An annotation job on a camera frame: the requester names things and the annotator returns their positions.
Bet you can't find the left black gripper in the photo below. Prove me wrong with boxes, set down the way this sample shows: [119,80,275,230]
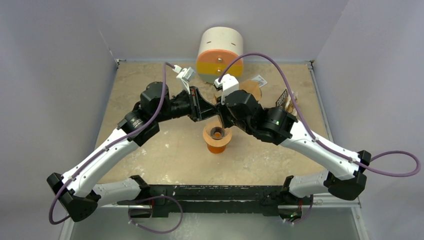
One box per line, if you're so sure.
[154,85,219,123]

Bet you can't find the light wooden ring coaster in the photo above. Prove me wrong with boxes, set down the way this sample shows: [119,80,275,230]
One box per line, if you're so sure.
[202,126,233,147]

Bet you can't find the brown paper coffee filter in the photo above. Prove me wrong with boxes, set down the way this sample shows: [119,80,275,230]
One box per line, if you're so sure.
[213,94,222,106]
[239,80,262,101]

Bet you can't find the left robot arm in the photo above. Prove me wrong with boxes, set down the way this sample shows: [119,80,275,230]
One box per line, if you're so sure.
[47,81,223,225]

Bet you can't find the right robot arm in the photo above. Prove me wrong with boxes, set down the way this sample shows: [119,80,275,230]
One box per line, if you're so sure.
[215,90,372,204]

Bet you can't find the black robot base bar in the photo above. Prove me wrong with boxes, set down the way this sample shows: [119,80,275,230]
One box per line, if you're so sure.
[118,184,312,218]

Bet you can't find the orange coffee filter box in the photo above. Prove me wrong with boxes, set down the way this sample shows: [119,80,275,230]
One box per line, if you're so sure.
[275,89,298,117]

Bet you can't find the white printed packet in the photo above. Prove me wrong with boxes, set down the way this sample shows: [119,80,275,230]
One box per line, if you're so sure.
[251,74,268,88]

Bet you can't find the round three-drawer storage box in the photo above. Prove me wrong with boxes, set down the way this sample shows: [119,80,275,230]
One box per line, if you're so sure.
[195,26,244,84]

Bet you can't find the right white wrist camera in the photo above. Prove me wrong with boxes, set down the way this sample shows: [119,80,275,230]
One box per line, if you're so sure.
[213,74,239,105]

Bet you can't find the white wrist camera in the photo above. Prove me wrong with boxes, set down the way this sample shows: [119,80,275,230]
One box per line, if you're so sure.
[213,74,239,105]
[173,65,196,93]

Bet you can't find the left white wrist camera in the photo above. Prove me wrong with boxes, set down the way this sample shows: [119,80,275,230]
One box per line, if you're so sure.
[173,65,196,93]

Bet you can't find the base right purple cable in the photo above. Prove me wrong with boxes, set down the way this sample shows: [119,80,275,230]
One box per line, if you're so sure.
[282,195,316,226]

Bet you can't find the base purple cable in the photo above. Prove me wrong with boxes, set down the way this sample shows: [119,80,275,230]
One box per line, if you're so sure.
[127,196,184,235]
[282,195,316,226]

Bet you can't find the base left purple cable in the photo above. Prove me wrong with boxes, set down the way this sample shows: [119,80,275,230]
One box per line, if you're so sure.
[127,196,184,235]

